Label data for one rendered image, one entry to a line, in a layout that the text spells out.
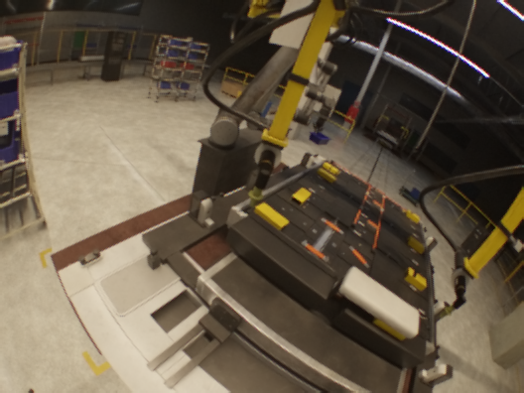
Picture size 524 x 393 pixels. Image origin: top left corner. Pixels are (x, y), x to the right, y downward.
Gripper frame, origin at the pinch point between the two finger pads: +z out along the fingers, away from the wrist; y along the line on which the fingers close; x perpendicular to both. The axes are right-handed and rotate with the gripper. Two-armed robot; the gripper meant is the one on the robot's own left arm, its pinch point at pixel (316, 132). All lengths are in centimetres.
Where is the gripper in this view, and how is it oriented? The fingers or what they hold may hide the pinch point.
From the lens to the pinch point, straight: 221.9
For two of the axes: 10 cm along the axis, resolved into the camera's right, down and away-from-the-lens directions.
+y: 6.8, 5.8, -4.5
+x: 6.6, -2.1, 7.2
